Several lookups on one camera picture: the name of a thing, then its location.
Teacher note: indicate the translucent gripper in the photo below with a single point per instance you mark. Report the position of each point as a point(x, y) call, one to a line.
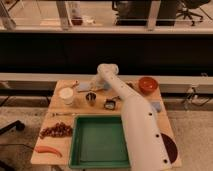
point(96, 83)

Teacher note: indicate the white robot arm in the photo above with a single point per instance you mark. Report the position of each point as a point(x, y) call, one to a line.
point(145, 145)

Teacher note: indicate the red bowl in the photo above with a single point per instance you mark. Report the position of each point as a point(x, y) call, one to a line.
point(147, 85)

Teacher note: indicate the purple bowl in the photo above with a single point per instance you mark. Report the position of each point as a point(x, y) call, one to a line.
point(171, 148)

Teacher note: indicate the blue cup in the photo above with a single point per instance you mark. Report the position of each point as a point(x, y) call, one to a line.
point(106, 86)

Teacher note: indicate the small metal cup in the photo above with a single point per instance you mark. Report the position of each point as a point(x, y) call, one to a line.
point(91, 98)

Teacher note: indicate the small black square object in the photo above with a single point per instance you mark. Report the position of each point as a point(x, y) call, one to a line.
point(110, 104)

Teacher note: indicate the small tan object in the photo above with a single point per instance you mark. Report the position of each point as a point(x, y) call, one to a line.
point(76, 83)

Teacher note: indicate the white cup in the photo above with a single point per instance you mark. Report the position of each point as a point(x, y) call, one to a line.
point(67, 95)

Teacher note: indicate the green plastic tray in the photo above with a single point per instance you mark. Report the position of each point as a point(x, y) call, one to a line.
point(98, 143)

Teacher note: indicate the bunch of red grapes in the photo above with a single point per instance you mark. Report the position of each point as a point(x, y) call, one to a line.
point(57, 130)

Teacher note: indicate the blue sponge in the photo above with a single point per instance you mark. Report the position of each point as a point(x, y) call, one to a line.
point(157, 106)

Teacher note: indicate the orange carrot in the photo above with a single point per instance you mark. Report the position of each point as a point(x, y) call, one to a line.
point(47, 149)

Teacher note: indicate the black office chair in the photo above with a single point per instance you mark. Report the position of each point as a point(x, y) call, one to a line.
point(186, 6)

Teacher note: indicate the black handled tool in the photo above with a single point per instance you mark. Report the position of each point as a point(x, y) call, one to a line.
point(117, 98)

